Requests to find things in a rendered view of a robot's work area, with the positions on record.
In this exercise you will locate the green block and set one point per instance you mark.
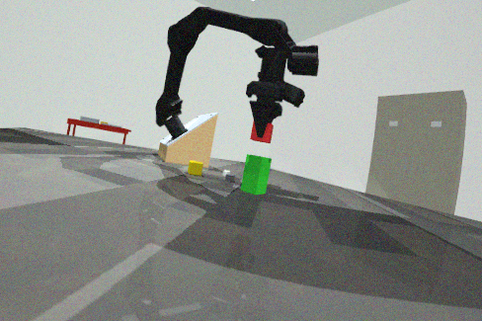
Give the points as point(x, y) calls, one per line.
point(254, 185)
point(257, 165)

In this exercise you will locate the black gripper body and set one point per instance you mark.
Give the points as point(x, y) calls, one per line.
point(266, 90)

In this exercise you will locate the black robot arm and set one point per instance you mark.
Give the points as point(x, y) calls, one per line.
point(182, 37)

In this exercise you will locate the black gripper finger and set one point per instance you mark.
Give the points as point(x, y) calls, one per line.
point(273, 116)
point(261, 113)

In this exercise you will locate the red block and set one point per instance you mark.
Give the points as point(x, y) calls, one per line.
point(267, 137)

